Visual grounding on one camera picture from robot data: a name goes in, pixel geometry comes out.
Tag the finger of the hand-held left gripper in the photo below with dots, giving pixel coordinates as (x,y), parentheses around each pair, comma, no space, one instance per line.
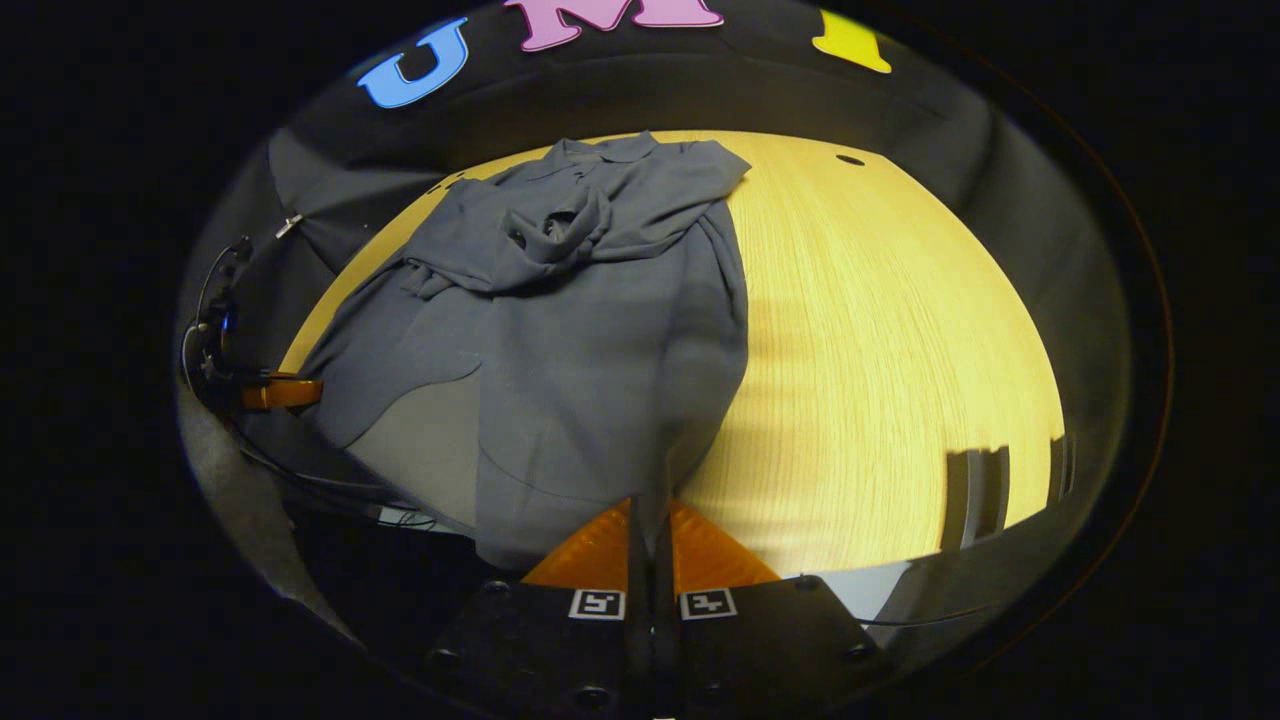
(285,393)

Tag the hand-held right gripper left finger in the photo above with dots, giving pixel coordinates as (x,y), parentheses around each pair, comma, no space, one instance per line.
(640,650)

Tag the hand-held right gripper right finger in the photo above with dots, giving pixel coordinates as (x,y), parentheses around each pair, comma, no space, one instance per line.
(668,650)

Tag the grey collared shirt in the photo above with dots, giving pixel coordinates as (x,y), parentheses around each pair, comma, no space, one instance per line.
(600,380)

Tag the silver binder clip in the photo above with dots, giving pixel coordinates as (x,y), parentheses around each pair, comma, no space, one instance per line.
(290,225)

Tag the dark table clamp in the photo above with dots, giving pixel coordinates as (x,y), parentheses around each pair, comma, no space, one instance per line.
(978,495)
(1062,468)

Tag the black backdrop cloth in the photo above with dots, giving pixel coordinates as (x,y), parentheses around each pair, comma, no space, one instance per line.
(700,90)

